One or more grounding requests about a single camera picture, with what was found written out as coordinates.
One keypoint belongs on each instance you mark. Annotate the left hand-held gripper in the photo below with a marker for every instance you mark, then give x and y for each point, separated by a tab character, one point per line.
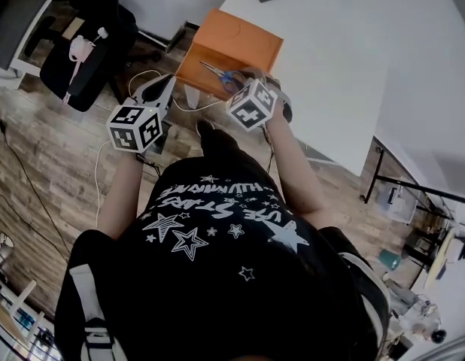
134	128

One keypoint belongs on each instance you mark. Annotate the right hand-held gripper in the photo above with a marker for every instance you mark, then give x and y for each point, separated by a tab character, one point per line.
253	105

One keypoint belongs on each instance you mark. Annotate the orange cardboard box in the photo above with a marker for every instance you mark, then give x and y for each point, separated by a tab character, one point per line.
232	47

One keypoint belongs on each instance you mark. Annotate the person's right forearm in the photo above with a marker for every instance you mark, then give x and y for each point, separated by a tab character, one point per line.
292	164

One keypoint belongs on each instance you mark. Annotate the person's left forearm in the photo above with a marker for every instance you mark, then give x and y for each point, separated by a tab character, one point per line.
119	198

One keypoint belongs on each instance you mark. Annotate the person's dark shoe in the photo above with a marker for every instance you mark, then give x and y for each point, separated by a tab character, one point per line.
204	127

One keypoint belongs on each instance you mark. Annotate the white table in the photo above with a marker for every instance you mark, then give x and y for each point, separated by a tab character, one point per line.
323	51

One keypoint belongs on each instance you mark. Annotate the black office chair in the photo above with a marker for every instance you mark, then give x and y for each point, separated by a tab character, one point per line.
104	25

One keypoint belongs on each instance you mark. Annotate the pink white bag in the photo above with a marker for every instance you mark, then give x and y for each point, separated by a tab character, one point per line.
80	49

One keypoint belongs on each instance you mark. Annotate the black star print shirt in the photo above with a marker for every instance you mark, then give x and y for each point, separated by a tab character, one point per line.
217	276

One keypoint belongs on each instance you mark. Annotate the whiteboard on black stand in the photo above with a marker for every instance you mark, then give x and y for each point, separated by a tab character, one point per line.
417	186

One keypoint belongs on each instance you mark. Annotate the teal cup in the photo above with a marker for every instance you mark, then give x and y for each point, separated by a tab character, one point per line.
389	260

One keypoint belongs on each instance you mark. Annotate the black stool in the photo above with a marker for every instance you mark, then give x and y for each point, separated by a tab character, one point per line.
424	244

